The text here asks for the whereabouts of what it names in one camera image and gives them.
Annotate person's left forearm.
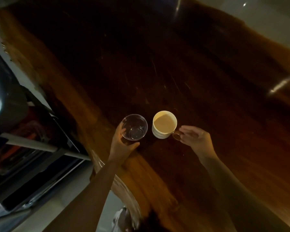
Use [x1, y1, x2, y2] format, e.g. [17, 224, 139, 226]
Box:
[44, 159, 121, 232]

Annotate white mug with handle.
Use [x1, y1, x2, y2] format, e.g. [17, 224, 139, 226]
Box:
[152, 111, 183, 140]

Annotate dark round pot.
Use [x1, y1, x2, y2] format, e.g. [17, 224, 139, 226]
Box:
[0, 59, 29, 126]

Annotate person's right hand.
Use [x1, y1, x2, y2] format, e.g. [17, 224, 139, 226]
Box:
[179, 126, 214, 159]

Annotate clear drinking glass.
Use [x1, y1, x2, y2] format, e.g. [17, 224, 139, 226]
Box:
[121, 114, 148, 140]

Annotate person's right forearm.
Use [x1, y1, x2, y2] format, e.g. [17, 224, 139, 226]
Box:
[200, 152, 290, 232]

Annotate milky tea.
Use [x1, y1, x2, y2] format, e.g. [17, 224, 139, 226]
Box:
[154, 113, 176, 133]

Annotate clear plastic container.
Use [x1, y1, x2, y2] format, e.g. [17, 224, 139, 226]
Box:
[0, 121, 45, 175]

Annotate person's left hand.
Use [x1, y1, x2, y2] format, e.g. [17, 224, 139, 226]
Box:
[108, 123, 140, 165]

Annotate dark storage rack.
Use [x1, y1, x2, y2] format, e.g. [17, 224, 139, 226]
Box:
[0, 41, 91, 215]

